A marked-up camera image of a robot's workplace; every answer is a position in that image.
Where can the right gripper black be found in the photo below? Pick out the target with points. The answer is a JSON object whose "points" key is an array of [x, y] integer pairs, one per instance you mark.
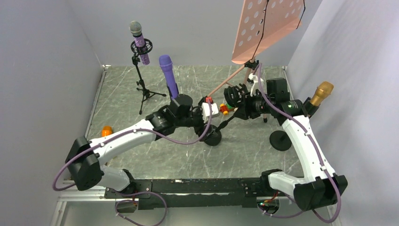
{"points": [[245, 110]]}

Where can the black shock mount desk stand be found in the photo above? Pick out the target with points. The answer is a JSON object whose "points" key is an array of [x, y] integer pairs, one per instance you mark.
{"points": [[224, 115]]}

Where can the glitter purple silver microphone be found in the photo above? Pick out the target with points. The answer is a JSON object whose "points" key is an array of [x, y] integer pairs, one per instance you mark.
{"points": [[136, 30]]}

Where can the orange microphone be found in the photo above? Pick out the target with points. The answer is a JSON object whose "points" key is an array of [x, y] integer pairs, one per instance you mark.
{"points": [[106, 131]]}

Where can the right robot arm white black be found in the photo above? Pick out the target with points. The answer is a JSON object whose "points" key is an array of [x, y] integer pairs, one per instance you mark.
{"points": [[320, 186]]}

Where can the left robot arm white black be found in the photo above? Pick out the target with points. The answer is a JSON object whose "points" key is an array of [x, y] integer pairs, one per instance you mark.
{"points": [[86, 160]]}

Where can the black round stand right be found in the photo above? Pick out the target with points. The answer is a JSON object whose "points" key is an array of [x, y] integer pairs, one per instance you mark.
{"points": [[280, 141]]}

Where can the gold microphone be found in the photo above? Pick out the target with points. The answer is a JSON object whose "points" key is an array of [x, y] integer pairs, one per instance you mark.
{"points": [[322, 92]]}

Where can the black round base mic stand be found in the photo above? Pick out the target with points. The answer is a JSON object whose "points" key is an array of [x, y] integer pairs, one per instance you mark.
{"points": [[173, 92]]}

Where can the pink music stand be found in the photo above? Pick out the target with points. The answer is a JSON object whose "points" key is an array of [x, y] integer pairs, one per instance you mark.
{"points": [[262, 24]]}

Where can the colourful toy block car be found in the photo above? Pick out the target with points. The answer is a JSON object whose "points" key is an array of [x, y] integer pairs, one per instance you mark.
{"points": [[225, 109]]}

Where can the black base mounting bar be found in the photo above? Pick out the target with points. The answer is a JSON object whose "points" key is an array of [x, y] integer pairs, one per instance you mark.
{"points": [[201, 192]]}

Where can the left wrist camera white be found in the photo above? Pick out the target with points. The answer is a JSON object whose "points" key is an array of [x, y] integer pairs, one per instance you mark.
{"points": [[209, 109]]}

